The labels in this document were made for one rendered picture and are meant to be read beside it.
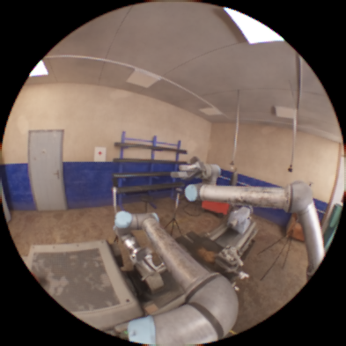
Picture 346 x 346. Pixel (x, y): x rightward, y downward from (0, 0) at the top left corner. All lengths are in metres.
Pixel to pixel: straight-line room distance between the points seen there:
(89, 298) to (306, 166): 5.19
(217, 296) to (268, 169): 4.69
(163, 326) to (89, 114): 3.48
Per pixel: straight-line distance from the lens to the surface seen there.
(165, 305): 1.08
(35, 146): 3.69
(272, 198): 0.52
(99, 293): 0.60
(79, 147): 3.38
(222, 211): 3.98
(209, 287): 0.29
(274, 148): 4.88
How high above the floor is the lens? 1.89
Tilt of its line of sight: 12 degrees down
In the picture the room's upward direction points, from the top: 8 degrees clockwise
